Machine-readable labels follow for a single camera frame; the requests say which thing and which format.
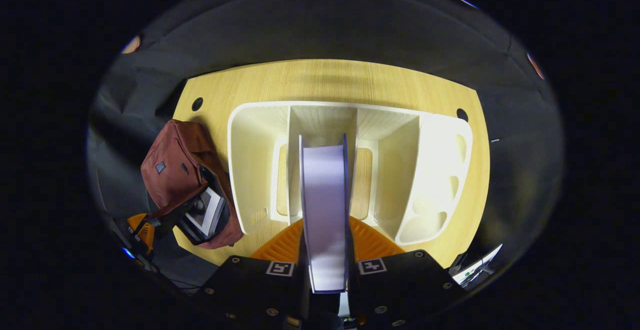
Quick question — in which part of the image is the blue spine book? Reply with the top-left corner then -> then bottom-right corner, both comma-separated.
298,134 -> 349,294

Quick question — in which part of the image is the black backdrop cloth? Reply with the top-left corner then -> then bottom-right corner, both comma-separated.
87,0 -> 563,275

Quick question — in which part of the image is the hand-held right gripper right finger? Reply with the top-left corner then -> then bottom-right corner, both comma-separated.
347,216 -> 466,328

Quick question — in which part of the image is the cream bookshelf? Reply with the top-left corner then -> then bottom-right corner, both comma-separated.
227,101 -> 474,245

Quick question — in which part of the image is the maroon schoolbag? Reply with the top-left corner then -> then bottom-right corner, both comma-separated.
140,119 -> 245,249

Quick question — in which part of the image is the white device box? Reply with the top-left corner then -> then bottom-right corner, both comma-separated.
450,244 -> 504,286

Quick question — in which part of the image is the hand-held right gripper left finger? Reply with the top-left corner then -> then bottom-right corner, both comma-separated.
195,218 -> 308,328

